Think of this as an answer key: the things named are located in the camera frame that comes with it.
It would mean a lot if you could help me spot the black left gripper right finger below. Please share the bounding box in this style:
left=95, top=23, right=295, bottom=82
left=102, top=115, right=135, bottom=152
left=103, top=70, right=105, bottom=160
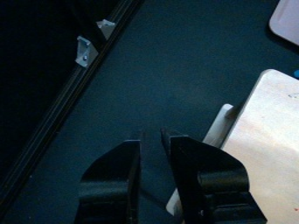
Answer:
left=161, top=127, right=269, bottom=224

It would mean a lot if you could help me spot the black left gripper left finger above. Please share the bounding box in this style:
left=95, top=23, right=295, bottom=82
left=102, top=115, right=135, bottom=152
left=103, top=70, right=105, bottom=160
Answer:
left=74, top=129, right=146, bottom=224

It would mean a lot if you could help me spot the white drawer unit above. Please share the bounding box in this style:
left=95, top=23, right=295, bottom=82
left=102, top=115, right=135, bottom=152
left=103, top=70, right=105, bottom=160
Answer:
left=165, top=68, right=299, bottom=224

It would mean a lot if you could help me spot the white tray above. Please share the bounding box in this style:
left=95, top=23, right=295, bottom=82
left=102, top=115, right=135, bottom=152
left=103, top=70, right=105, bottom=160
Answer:
left=269, top=0, right=299, bottom=46

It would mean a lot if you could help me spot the black aluminium frame rail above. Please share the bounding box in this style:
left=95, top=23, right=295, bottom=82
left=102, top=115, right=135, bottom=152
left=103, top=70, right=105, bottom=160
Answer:
left=0, top=0, right=146, bottom=217

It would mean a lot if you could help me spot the silver corner bracket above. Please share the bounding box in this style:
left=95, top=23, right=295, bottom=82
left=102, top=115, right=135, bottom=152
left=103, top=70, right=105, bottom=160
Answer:
left=74, top=35, right=101, bottom=69
left=95, top=18, right=118, bottom=41

